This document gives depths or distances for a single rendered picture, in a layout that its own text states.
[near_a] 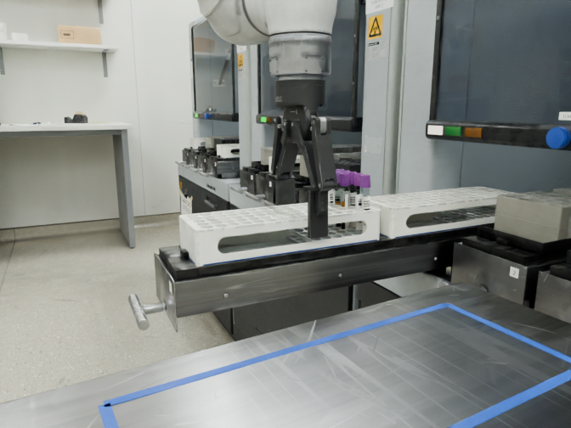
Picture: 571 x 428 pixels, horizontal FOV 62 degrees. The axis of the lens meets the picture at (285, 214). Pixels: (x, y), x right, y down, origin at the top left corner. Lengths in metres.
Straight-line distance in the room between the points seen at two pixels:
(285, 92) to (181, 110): 3.58
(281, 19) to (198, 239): 0.31
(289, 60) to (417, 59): 0.40
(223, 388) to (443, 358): 0.18
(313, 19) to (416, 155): 0.43
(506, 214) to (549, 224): 0.07
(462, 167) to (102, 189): 3.50
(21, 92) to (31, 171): 0.59
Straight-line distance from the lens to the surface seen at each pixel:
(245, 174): 1.63
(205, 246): 0.63
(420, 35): 1.02
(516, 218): 0.83
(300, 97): 0.67
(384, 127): 1.08
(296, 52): 0.67
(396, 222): 0.77
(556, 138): 0.75
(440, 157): 0.98
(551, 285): 0.71
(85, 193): 4.19
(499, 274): 0.76
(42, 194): 4.19
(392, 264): 0.77
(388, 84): 1.08
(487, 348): 0.45
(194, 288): 0.62
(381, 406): 0.36
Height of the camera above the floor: 1.02
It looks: 13 degrees down
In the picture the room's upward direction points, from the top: straight up
